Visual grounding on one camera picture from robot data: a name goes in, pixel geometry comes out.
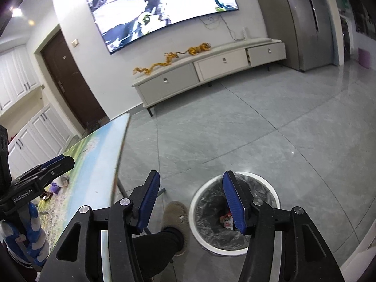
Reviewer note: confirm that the red foil wrapper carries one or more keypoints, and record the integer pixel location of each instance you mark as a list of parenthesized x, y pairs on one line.
[(226, 221)]

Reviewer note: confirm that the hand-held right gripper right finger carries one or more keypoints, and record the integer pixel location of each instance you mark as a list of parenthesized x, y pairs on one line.
[(233, 202)]

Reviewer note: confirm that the golden tiger ornament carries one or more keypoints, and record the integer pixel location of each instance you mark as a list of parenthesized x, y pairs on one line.
[(198, 49)]

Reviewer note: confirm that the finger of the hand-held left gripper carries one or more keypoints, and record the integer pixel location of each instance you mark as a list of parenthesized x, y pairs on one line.
[(58, 168), (53, 161)]

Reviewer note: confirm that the wall light switch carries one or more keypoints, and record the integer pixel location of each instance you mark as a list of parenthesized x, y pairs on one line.
[(75, 43)]

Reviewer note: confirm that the white television stand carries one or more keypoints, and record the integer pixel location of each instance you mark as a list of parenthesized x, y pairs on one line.
[(182, 76)]

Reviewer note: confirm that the grey refrigerator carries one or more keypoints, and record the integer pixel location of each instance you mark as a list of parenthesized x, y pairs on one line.
[(299, 26)]

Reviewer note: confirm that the dark brown foil wrapper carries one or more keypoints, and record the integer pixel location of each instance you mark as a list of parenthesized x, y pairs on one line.
[(46, 196)]

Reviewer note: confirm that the person's leg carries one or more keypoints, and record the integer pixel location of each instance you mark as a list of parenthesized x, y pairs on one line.
[(158, 252)]

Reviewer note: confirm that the purple stool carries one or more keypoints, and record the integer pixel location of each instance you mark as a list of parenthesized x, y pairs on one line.
[(365, 59)]

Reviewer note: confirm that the wall-mounted television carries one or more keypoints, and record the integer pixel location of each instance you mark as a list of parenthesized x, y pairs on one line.
[(158, 8)]

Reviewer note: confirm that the beige shoe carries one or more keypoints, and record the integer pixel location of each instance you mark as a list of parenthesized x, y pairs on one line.
[(176, 216)]

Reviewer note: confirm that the golden dragon ornament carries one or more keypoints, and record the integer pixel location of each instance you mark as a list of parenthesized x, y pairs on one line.
[(155, 66)]

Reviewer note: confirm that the white plastic bag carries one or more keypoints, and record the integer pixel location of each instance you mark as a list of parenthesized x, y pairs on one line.
[(64, 181)]

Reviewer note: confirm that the white bin with black liner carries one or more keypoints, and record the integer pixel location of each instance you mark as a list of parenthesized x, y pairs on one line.
[(211, 199)]

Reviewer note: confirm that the white wall cabinet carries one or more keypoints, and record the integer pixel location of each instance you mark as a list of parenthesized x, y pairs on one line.
[(17, 76)]

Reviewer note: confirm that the dark brown door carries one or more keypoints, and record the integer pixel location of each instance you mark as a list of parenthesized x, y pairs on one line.
[(73, 85)]

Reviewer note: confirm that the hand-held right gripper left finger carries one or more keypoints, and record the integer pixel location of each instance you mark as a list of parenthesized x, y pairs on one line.
[(149, 199)]

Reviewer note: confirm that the purple plastic bag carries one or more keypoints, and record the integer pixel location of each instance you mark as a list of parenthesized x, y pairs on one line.
[(54, 188)]

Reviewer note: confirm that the person's left hand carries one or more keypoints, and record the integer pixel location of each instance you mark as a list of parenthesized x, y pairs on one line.
[(32, 235)]

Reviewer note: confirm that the white base cabinet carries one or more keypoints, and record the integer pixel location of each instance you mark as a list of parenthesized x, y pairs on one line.
[(44, 132)]

